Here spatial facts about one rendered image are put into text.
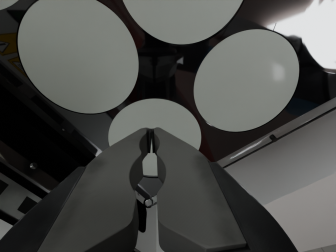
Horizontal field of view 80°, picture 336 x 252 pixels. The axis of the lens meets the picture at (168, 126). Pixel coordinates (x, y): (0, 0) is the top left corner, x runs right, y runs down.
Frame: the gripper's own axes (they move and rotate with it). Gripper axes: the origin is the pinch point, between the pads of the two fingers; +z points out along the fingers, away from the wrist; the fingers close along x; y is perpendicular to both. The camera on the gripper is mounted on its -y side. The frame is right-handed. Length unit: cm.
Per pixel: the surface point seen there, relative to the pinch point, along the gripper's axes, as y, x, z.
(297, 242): 189, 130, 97
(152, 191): 13.4, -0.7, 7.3
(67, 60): -3.0, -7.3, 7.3
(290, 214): 145, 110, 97
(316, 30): -5.1, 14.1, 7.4
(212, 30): -5.2, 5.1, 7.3
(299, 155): 14.7, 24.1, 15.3
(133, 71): -1.9, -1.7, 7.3
